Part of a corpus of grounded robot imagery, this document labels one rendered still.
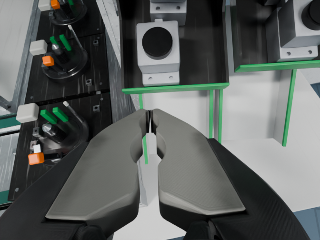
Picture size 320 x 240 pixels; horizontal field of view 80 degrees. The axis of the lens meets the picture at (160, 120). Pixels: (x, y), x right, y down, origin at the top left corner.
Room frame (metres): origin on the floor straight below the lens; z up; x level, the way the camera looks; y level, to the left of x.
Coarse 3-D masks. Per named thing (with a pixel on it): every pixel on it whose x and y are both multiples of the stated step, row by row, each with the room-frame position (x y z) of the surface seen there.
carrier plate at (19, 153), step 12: (96, 96) 0.33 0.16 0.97; (108, 96) 0.33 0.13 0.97; (48, 108) 0.32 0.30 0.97; (60, 108) 0.31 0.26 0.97; (84, 108) 0.30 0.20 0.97; (108, 108) 0.29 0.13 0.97; (36, 120) 0.29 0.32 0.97; (96, 120) 0.26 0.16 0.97; (108, 120) 0.25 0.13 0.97; (24, 132) 0.26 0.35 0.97; (96, 132) 0.22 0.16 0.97; (24, 144) 0.22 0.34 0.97; (24, 156) 0.19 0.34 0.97; (24, 168) 0.16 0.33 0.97; (36, 168) 0.15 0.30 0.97; (48, 168) 0.15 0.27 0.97; (12, 180) 0.13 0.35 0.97; (24, 180) 0.13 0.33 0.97; (12, 192) 0.11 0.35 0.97
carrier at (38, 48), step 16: (32, 48) 0.55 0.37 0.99; (48, 48) 0.56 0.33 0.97; (64, 48) 0.53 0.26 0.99; (80, 48) 0.50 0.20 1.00; (96, 48) 0.53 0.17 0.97; (32, 64) 0.50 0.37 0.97; (64, 64) 0.45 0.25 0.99; (80, 64) 0.44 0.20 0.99; (96, 64) 0.45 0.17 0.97; (32, 80) 0.43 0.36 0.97; (48, 80) 0.42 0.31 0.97; (64, 80) 0.40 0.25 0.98; (80, 80) 0.40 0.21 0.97; (96, 80) 0.39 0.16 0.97; (32, 96) 0.37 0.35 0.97; (48, 96) 0.36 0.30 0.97; (64, 96) 0.35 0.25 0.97; (80, 96) 0.35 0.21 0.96
